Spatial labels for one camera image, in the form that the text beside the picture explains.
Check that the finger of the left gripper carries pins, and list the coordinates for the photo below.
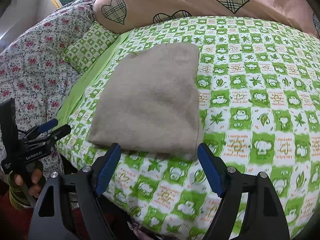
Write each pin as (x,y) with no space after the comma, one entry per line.
(47,126)
(60,133)

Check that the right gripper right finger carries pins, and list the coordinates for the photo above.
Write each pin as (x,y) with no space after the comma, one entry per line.
(264,217)

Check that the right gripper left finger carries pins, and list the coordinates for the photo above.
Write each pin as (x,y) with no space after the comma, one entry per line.
(52,216)

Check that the beige knit sweater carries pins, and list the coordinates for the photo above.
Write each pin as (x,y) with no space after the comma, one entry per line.
(151,103)

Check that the person's left hand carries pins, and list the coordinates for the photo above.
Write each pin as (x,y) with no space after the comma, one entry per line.
(34,189)

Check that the yellow green sleeve cuff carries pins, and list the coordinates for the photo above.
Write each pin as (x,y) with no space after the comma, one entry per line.
(16,196)

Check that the floral print blanket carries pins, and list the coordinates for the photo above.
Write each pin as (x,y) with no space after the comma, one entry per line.
(32,71)

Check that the green checkered pillow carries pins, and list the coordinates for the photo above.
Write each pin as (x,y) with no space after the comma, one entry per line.
(86,50)

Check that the pink quilt with plaid hearts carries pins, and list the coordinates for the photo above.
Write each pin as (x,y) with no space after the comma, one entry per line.
(120,16)

